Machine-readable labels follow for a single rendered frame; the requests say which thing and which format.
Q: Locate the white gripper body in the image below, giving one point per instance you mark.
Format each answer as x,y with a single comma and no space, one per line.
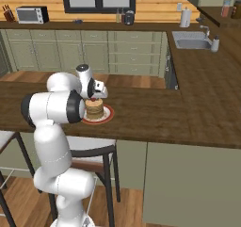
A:
99,94

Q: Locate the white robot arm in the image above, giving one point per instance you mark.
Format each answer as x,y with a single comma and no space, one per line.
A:
50,149

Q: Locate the red strawberry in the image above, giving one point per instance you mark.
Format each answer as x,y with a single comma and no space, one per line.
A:
93,100

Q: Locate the brown pancake stack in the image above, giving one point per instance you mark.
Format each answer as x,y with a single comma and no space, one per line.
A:
94,110

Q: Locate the olive counter base cupboard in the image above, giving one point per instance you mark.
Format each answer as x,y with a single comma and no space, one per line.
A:
191,186

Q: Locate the white plate with red rim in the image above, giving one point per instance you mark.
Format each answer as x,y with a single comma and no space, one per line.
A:
108,114

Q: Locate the olive base cupboard run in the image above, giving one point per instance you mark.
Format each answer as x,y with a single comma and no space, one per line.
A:
94,51

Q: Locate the dark dishwasher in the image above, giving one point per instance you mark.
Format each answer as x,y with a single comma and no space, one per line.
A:
171,70

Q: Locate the small dark flat object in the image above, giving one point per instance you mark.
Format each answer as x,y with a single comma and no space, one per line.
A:
78,21

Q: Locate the pale glass bottle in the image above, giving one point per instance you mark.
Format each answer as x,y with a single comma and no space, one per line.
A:
118,16

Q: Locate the steel sink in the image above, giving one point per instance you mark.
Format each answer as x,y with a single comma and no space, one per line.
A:
189,41

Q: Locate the silver toaster oven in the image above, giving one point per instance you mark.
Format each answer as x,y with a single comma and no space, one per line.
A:
31,14

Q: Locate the white paper towel roll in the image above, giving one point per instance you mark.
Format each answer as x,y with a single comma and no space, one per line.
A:
185,18

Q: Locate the brown knife block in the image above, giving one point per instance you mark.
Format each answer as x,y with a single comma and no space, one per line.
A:
8,14

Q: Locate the silver tap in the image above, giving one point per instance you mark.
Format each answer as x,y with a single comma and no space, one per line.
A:
206,29

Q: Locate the white soap dispenser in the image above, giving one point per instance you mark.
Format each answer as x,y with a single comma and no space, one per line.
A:
215,45

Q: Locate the pink tall cylinder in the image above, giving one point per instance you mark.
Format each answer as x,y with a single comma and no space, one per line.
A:
226,4

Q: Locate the brown jar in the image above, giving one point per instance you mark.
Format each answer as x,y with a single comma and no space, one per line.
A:
237,11

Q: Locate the white wall socket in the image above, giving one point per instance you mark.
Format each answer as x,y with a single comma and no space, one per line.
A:
179,7

